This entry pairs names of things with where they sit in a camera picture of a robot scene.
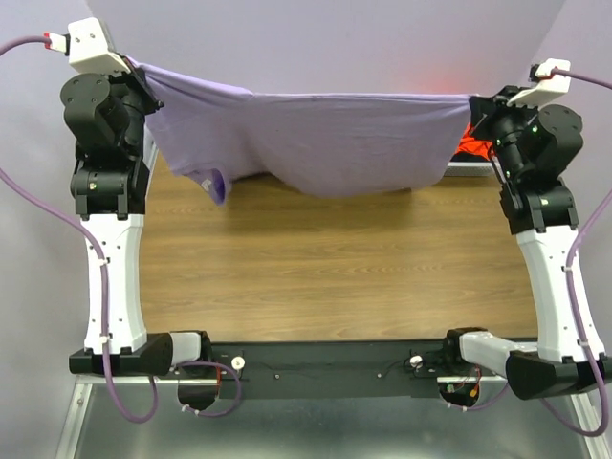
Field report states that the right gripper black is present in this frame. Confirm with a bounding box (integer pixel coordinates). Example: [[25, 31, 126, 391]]
[[468, 84, 544, 181]]

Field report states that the purple t shirt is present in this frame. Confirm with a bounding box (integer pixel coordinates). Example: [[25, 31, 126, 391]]
[[141, 63, 470, 205]]

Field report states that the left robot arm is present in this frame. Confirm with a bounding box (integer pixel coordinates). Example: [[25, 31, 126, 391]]
[[60, 69, 213, 378]]

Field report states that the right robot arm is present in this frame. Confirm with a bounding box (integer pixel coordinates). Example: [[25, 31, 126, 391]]
[[439, 86, 611, 400]]

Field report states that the orange t shirt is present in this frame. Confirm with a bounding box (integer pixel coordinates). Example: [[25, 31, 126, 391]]
[[455, 123, 492, 152]]

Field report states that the white plastic laundry basket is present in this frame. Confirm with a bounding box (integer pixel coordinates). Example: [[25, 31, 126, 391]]
[[444, 162, 493, 177]]

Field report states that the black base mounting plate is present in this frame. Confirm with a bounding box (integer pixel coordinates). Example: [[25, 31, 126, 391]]
[[184, 339, 484, 406]]

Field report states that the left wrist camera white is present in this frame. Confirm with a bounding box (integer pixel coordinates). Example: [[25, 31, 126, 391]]
[[43, 17, 132, 77]]

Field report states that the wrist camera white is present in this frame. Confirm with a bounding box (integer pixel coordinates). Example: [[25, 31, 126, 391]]
[[43, 17, 132, 77], [506, 58, 571, 108]]

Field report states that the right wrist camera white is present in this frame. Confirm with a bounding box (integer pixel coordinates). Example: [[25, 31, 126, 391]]
[[506, 58, 571, 108]]

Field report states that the aluminium frame rail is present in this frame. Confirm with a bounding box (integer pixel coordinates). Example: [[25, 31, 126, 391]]
[[76, 375, 218, 386]]

